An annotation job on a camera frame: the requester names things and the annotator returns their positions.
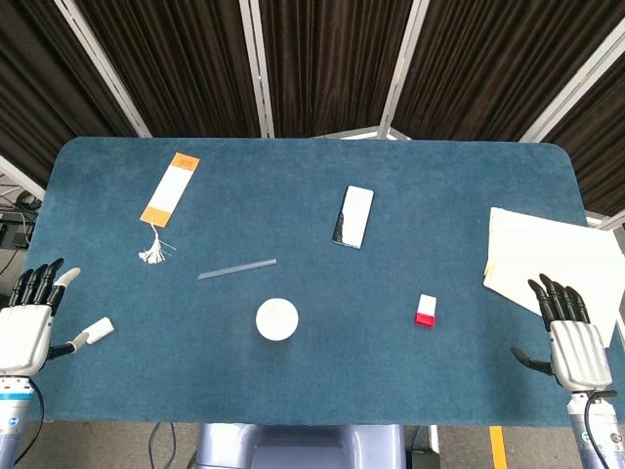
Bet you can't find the yellow floor tape strip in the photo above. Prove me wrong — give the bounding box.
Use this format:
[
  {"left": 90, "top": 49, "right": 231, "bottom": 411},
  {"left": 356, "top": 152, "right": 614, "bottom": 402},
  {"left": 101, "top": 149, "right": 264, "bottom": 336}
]
[{"left": 488, "top": 425, "right": 507, "bottom": 469}]

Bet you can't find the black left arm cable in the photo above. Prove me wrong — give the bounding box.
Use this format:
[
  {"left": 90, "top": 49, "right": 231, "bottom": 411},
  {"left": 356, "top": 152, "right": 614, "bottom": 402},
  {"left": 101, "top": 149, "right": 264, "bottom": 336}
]
[{"left": 13, "top": 379, "right": 46, "bottom": 466}]

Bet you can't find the black box on floor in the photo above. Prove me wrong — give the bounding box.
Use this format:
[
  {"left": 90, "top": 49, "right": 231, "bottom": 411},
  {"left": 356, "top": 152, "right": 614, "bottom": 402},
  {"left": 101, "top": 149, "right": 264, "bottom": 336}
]
[{"left": 408, "top": 449, "right": 441, "bottom": 469}]

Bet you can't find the stack of pale yellow paper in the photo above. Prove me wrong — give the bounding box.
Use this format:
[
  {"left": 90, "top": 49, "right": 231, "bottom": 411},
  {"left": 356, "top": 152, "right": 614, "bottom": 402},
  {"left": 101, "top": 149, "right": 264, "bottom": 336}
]
[{"left": 481, "top": 206, "right": 625, "bottom": 349}]

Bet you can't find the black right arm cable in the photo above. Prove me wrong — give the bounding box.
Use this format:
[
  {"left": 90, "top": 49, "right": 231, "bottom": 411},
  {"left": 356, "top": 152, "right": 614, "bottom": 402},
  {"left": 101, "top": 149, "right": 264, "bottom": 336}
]
[{"left": 584, "top": 389, "right": 619, "bottom": 469}]

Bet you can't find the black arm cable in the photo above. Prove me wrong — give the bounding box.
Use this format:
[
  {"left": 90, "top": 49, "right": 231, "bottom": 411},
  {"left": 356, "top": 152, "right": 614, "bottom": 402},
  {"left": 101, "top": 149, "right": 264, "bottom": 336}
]
[
  {"left": 13, "top": 379, "right": 46, "bottom": 466},
  {"left": 584, "top": 389, "right": 619, "bottom": 469}
]

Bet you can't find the purple-grey robot torso base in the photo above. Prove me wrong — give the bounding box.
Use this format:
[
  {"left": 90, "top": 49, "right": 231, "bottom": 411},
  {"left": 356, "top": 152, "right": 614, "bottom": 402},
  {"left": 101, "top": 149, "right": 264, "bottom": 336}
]
[{"left": 193, "top": 422, "right": 407, "bottom": 469}]

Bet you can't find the blue felt table mat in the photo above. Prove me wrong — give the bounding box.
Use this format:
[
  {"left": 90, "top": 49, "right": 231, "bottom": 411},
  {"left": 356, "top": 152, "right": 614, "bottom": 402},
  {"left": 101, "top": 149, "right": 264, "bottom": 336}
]
[{"left": 0, "top": 136, "right": 625, "bottom": 427}]

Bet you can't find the black smartphone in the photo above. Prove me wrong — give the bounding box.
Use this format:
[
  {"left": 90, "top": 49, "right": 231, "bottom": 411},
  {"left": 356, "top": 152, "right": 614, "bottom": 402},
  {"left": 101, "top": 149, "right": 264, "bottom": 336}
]
[{"left": 331, "top": 184, "right": 376, "bottom": 250}]

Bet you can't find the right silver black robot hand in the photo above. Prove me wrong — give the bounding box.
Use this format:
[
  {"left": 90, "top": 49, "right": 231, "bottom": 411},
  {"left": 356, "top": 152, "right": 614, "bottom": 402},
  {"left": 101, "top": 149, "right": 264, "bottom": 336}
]
[{"left": 510, "top": 273, "right": 614, "bottom": 393}]

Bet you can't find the black equipment with cables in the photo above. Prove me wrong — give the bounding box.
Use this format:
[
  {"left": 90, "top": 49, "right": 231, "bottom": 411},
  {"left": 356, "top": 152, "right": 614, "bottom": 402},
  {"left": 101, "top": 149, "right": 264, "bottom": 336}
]
[{"left": 0, "top": 189, "right": 44, "bottom": 251}]

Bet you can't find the brown curtain partition panel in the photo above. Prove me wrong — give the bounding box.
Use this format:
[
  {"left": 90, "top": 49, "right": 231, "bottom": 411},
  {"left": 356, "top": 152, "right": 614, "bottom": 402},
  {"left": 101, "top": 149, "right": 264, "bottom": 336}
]
[
  {"left": 239, "top": 0, "right": 426, "bottom": 140},
  {"left": 0, "top": 0, "right": 151, "bottom": 197},
  {"left": 62, "top": 0, "right": 275, "bottom": 140},
  {"left": 379, "top": 0, "right": 625, "bottom": 144},
  {"left": 520, "top": 28, "right": 625, "bottom": 230}
]

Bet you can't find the white round container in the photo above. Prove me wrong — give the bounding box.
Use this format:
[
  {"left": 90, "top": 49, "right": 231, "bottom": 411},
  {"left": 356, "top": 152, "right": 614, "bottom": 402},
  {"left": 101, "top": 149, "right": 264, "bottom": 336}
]
[{"left": 255, "top": 297, "right": 300, "bottom": 342}]

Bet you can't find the red and white small box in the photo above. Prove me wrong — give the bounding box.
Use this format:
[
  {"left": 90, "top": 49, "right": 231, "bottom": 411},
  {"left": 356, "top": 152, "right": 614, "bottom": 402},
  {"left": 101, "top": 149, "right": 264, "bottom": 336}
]
[{"left": 414, "top": 293, "right": 438, "bottom": 328}]

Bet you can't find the blue floor cable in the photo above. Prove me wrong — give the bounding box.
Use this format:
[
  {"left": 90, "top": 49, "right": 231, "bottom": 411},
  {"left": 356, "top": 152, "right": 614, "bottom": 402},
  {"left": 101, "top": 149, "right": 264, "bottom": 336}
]
[{"left": 147, "top": 422, "right": 178, "bottom": 469}]

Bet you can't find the small white eraser block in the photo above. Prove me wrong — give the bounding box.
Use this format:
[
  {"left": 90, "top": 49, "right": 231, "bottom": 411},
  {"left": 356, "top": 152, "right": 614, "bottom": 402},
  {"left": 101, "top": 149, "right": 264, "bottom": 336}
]
[{"left": 81, "top": 317, "right": 116, "bottom": 347}]

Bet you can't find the orange white bookmark with tassel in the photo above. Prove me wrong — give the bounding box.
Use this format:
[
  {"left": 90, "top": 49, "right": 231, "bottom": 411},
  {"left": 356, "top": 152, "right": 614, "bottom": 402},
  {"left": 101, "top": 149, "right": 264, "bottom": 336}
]
[{"left": 138, "top": 151, "right": 202, "bottom": 267}]

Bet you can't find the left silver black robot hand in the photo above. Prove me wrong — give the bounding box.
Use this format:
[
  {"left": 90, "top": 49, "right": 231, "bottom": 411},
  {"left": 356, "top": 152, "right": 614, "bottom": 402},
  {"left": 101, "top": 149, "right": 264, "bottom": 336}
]
[{"left": 0, "top": 257, "right": 92, "bottom": 378}]

